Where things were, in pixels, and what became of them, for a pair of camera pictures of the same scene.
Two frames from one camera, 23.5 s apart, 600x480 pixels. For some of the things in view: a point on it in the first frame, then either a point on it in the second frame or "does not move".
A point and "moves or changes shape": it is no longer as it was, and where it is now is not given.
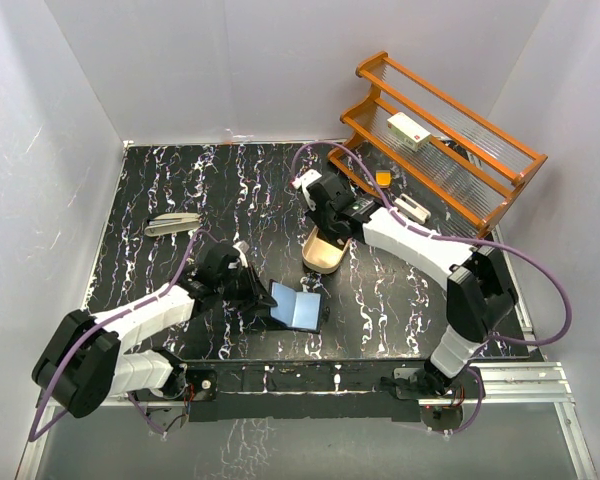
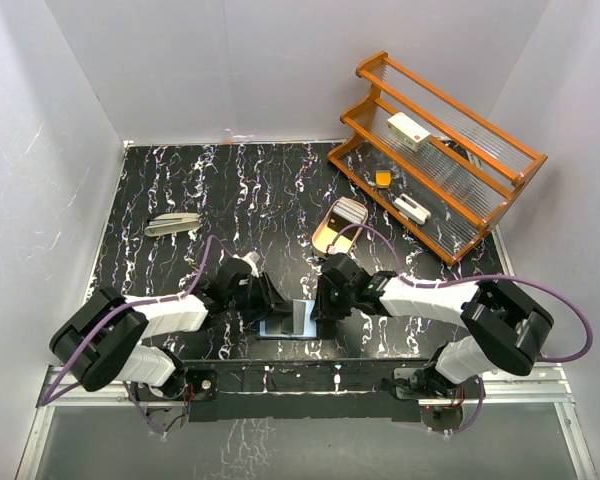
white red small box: x=407 y=131 does not move
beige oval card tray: x=321 y=255 moves or changes shape
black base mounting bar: x=241 y=390 does not move
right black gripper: x=314 y=216 -> x=323 y=308
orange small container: x=383 y=178 does not move
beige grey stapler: x=167 y=223 does not move
